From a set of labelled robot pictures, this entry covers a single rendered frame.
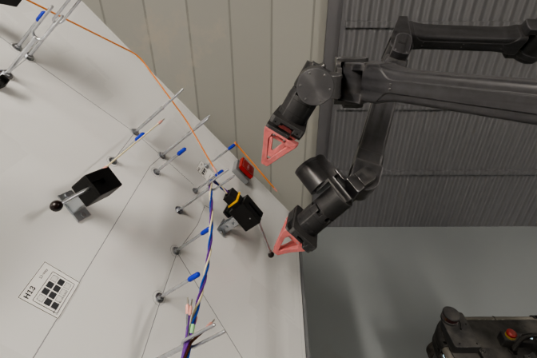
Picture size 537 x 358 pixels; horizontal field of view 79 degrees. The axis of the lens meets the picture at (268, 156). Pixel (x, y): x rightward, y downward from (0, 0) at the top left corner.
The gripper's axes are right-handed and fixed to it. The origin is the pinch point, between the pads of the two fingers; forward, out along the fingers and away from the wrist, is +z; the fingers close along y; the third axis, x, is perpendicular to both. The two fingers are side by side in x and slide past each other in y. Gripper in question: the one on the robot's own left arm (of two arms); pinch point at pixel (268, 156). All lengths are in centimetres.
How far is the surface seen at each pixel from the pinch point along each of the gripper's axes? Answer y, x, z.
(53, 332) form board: 37.1, -11.3, 16.7
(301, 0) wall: -124, -23, -37
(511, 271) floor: -128, 167, 33
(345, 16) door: -124, 0, -41
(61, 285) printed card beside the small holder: 32.9, -14.2, 15.3
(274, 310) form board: 4.7, 18.0, 28.2
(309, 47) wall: -130, -8, -19
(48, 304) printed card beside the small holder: 35.4, -13.6, 15.6
